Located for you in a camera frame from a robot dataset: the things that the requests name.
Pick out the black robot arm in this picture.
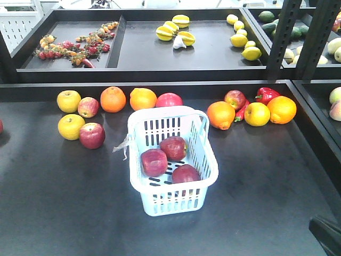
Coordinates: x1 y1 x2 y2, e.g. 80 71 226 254
308 215 340 256

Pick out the yellow starfruit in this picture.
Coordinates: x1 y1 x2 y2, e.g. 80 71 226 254
172 14 191 28

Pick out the dark red apple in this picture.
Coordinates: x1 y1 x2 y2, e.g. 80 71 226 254
159 136 186 162
172 164 201 183
224 90 246 111
141 149 168 178

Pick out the smooth red round fruit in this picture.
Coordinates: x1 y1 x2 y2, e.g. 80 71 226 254
155 92 183 107

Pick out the red bell pepper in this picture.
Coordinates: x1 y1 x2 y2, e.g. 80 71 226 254
255 87 281 105

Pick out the white garlic bulb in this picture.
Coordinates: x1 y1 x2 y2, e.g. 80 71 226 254
173 35 187 50

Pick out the light blue plastic basket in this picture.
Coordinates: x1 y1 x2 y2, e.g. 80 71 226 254
113 106 218 217

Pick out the black fruit display stand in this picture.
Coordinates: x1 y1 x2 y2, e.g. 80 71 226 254
1 9 340 255

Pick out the red yellow apple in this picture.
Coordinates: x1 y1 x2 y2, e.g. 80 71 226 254
77 97 100 118

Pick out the yellow lemon-like fruit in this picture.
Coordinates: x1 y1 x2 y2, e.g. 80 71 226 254
244 102 270 127

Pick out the orange fruit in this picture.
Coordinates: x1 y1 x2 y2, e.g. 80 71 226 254
129 88 157 110
267 95 297 124
100 86 126 113
207 101 236 130

